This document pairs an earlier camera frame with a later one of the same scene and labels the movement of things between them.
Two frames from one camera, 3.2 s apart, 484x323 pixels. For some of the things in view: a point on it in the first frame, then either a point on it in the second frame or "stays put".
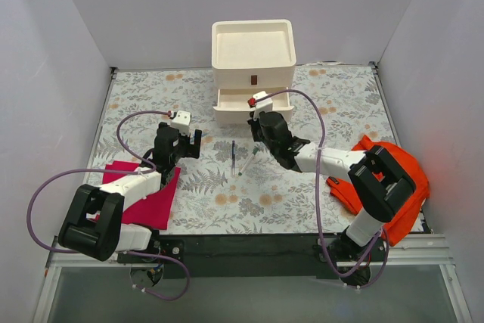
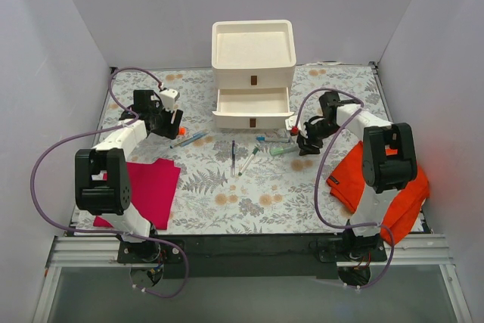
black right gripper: x=255 y=128 -> x=309 y=138
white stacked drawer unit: x=253 y=53 stays put
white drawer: x=233 y=107 stays put
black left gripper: x=190 y=145 -> x=169 y=125
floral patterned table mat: x=233 y=187 stays put
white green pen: x=248 y=161 stays put
